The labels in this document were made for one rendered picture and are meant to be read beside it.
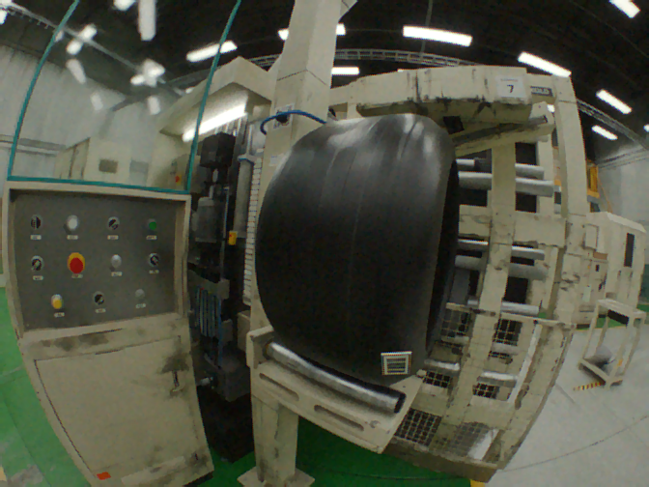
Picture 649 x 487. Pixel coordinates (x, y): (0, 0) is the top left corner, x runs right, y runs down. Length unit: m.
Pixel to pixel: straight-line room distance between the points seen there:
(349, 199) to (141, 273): 0.63
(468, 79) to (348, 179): 0.65
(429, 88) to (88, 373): 1.30
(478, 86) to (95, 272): 1.20
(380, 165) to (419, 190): 0.06
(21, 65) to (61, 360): 9.32
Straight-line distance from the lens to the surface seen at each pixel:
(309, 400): 0.57
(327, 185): 0.33
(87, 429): 0.94
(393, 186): 0.30
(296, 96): 0.74
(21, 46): 9.98
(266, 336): 0.63
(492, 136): 0.93
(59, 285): 0.77
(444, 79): 0.89
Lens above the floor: 1.22
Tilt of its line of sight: 4 degrees down
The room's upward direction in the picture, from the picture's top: 6 degrees clockwise
